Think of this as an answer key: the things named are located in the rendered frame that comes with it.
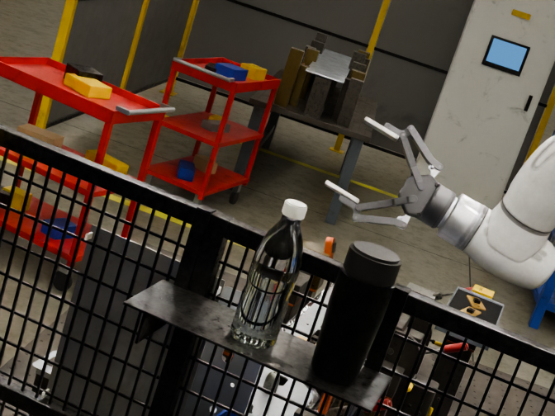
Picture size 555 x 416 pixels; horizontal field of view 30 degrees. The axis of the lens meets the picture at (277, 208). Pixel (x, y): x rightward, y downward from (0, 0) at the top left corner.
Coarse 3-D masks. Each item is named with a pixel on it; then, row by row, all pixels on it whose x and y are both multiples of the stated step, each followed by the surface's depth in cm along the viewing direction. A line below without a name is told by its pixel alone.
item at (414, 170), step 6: (402, 132) 185; (402, 138) 185; (402, 144) 185; (408, 144) 185; (408, 150) 185; (408, 156) 185; (408, 162) 185; (414, 162) 185; (414, 168) 184; (414, 174) 184; (420, 180) 184; (420, 186) 184
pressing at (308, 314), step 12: (324, 288) 302; (312, 312) 279; (324, 312) 282; (288, 324) 266; (300, 324) 268; (264, 372) 234; (288, 384) 232; (300, 384) 234; (264, 396) 222; (300, 396) 228; (312, 396) 230; (264, 408) 217; (276, 408) 219; (288, 408) 221; (312, 408) 224
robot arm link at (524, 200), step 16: (544, 144) 173; (528, 160) 175; (544, 160) 172; (528, 176) 173; (544, 176) 171; (512, 192) 176; (528, 192) 173; (544, 192) 172; (512, 208) 176; (528, 208) 174; (544, 208) 173; (528, 224) 175; (544, 224) 175
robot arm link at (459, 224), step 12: (456, 204) 181; (468, 204) 181; (480, 204) 183; (444, 216) 182; (456, 216) 180; (468, 216) 180; (480, 216) 180; (444, 228) 181; (456, 228) 181; (468, 228) 180; (456, 240) 182; (468, 240) 181
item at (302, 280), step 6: (300, 276) 295; (306, 276) 296; (300, 282) 289; (306, 282) 293; (294, 288) 287; (300, 288) 287; (294, 300) 288; (300, 300) 296; (288, 306) 289; (294, 306) 291; (288, 312) 289; (294, 312) 295; (288, 318) 290
